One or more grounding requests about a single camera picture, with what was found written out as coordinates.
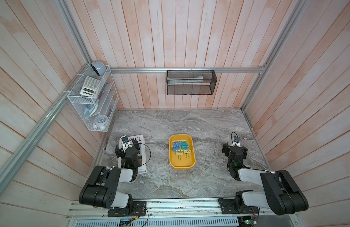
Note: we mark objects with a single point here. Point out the LOEWE magazine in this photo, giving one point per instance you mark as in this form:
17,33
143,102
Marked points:
138,141

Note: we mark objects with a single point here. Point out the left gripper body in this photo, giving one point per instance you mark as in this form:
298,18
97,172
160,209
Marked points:
120,152

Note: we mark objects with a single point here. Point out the yellow binder clip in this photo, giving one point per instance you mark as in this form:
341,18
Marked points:
179,154
187,153

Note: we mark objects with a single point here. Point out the yellow plastic storage box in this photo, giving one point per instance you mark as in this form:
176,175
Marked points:
184,163

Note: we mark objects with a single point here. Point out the blue binder clip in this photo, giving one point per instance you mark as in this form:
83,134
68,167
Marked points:
175,149
177,143

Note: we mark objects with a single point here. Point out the ruler in mesh basket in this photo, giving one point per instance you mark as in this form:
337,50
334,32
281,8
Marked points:
199,79

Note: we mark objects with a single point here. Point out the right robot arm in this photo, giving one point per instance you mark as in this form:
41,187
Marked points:
281,193

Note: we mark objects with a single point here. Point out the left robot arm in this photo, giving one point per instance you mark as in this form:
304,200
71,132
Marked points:
100,190

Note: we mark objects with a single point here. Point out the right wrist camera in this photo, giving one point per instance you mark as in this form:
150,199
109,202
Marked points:
236,142

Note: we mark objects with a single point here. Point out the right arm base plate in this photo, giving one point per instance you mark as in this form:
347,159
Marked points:
235,206

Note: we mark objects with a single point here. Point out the white calculator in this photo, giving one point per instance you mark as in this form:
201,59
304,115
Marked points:
90,87

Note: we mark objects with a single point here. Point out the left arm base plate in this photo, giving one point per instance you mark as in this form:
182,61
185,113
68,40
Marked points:
134,208

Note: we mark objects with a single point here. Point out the aluminium front rail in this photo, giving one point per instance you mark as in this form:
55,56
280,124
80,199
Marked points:
158,208

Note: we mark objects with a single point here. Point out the white wire wall shelf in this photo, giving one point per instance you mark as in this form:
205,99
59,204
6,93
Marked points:
88,108

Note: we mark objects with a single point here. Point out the black mesh wall basket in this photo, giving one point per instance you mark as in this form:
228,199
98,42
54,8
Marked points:
190,89

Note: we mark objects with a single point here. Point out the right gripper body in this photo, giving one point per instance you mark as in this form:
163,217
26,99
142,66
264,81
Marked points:
227,148

